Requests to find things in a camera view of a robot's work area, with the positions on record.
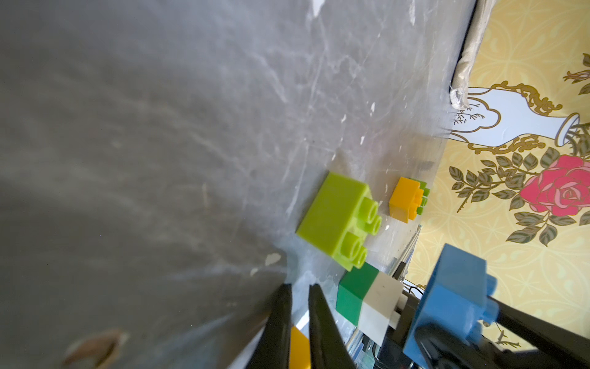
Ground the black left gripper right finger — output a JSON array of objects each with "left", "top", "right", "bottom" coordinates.
[{"left": 308, "top": 284, "right": 356, "bottom": 369}]

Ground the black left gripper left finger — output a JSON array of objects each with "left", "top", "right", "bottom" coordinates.
[{"left": 246, "top": 284, "right": 293, "bottom": 369}]

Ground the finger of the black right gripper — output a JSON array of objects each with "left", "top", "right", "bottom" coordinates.
[
  {"left": 389, "top": 295, "right": 521, "bottom": 368},
  {"left": 490, "top": 298, "right": 589, "bottom": 368}
]

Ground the yellow lego brick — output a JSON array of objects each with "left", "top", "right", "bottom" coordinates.
[{"left": 289, "top": 327, "right": 311, "bottom": 369}]

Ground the large blue lego brick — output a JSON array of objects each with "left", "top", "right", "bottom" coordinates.
[{"left": 403, "top": 244, "right": 499, "bottom": 368}]

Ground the dark green lego brick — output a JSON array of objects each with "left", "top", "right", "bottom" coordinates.
[{"left": 336, "top": 263, "right": 380, "bottom": 326}]

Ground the lime green lego brick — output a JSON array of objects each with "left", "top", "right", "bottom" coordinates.
[{"left": 297, "top": 172, "right": 382, "bottom": 272}]

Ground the small green lego brick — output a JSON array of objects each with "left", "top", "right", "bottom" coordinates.
[{"left": 416, "top": 181, "right": 430, "bottom": 215}]

